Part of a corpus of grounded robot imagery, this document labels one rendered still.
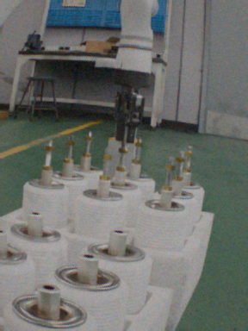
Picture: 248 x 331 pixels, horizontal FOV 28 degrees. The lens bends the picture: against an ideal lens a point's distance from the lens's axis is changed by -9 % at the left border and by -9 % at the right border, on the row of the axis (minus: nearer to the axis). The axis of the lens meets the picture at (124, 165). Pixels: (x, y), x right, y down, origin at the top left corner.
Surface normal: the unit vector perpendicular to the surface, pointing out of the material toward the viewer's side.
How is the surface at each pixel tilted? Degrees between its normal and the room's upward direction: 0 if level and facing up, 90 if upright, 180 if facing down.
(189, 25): 90
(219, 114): 90
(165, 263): 90
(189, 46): 90
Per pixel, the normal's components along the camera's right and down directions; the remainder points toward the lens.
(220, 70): -0.15, 0.14
